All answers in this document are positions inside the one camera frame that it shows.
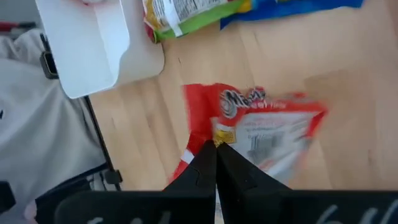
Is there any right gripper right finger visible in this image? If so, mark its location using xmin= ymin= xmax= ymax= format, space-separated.
xmin=216 ymin=141 xmax=398 ymax=224

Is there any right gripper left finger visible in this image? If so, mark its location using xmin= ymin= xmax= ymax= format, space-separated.
xmin=54 ymin=139 xmax=218 ymax=224

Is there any red Maruchan ramen pack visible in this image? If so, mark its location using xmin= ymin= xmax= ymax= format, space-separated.
xmin=167 ymin=82 xmax=328 ymax=191

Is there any white plastic bin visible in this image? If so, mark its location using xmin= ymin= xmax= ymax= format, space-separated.
xmin=34 ymin=0 xmax=166 ymax=100

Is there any green Maruchan ramen pack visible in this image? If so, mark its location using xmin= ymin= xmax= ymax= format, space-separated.
xmin=142 ymin=0 xmax=252 ymax=44

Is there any blue Maruchan ramen pack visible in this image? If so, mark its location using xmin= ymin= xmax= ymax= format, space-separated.
xmin=219 ymin=0 xmax=364 ymax=31

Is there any person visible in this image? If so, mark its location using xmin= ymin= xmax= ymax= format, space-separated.
xmin=0 ymin=29 xmax=109 ymax=224

